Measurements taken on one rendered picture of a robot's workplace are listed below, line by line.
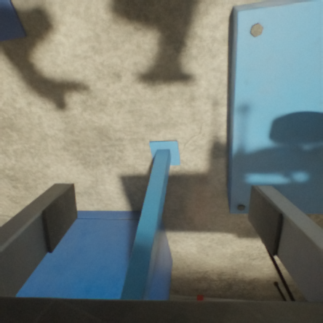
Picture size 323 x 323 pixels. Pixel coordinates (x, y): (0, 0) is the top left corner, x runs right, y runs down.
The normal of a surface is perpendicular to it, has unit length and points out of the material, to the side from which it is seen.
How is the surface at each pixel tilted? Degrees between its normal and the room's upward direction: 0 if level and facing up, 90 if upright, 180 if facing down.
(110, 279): 90
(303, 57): 0
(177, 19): 0
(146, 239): 90
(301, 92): 0
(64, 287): 90
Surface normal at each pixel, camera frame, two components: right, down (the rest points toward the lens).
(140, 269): -0.15, -0.77
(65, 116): -0.13, 0.63
